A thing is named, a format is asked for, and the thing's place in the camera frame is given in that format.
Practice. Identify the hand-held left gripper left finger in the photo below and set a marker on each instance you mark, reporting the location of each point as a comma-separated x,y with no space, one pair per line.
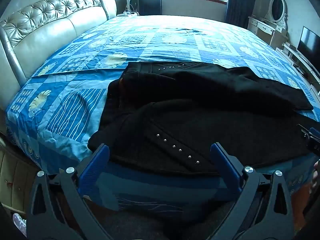
93,175

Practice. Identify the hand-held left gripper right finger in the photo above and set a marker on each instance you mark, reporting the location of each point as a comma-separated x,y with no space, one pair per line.
225,165

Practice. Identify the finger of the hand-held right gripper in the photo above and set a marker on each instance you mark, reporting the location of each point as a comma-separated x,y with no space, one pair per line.
303,131

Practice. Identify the black studded pants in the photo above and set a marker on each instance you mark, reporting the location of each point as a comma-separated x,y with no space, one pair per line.
200,120

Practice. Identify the person's right hand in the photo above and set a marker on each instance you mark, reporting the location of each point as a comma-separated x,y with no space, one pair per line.
316,177

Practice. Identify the blue patterned bedsheet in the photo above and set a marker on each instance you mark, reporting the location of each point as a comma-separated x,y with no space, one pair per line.
75,110

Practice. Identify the white television stand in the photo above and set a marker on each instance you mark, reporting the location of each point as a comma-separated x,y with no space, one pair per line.
300,62

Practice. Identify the person's dark clothing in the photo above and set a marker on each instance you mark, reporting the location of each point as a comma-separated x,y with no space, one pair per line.
175,227

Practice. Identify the beige nightstand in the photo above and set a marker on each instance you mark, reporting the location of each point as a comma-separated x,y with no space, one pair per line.
12,177

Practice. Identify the black flat television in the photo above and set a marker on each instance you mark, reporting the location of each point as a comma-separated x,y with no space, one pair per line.
310,45

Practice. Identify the white dressing table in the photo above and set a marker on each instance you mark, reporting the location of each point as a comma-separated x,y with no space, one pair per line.
265,31

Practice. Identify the white oval vanity mirror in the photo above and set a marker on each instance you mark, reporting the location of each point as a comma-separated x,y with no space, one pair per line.
277,10

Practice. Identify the beige tufted leather headboard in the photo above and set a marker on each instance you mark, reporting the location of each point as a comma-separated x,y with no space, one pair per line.
50,37

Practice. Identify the white power strip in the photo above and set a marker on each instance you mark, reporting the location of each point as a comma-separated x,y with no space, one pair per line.
130,13

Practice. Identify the white box fan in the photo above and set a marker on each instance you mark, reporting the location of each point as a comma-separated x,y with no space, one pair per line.
131,5

